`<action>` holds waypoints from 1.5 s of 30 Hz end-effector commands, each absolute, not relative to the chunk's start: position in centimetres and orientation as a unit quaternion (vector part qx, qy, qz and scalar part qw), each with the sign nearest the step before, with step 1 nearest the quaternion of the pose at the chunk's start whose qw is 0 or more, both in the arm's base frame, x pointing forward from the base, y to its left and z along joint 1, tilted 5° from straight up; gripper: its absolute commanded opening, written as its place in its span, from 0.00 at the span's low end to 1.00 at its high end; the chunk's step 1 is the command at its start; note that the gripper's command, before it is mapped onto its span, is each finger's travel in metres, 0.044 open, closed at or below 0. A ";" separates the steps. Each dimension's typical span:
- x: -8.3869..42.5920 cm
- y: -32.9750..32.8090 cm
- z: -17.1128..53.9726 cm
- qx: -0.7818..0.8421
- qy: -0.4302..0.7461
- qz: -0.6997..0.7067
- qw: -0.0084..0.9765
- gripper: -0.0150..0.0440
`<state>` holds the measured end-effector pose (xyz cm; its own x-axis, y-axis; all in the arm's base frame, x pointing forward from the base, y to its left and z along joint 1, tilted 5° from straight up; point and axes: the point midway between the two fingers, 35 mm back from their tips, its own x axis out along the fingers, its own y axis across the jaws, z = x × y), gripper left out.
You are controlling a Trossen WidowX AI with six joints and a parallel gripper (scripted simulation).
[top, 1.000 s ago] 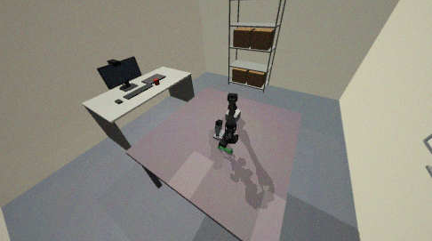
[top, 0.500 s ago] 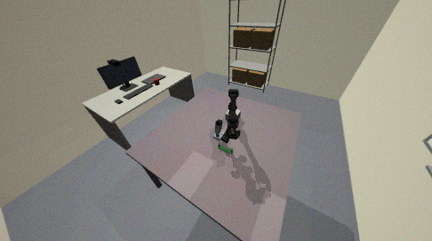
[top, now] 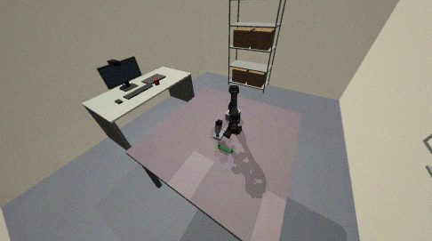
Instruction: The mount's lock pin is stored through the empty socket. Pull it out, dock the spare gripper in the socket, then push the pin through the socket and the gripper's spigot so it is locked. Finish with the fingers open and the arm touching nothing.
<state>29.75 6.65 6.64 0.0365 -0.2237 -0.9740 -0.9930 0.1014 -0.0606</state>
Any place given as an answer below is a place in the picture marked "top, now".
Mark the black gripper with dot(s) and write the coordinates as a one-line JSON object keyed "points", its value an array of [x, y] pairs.
{"points": [[227, 133]]}

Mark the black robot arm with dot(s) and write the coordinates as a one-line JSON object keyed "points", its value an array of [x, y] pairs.
{"points": [[233, 111]]}

